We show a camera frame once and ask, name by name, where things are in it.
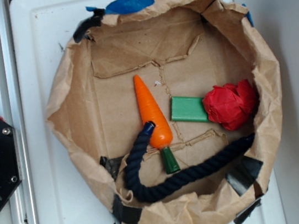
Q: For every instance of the aluminium extrusion rail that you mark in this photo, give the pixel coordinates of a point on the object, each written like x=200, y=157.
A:
x=22, y=203

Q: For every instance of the red crumpled paper ball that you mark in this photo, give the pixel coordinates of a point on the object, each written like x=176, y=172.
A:
x=231, y=104

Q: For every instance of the green rectangular block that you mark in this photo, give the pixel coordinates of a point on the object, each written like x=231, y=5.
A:
x=188, y=109

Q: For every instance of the orange toy carrot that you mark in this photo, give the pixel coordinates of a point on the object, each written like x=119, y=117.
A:
x=162, y=135

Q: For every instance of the brown paper bag bin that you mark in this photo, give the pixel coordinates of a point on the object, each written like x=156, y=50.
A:
x=178, y=47

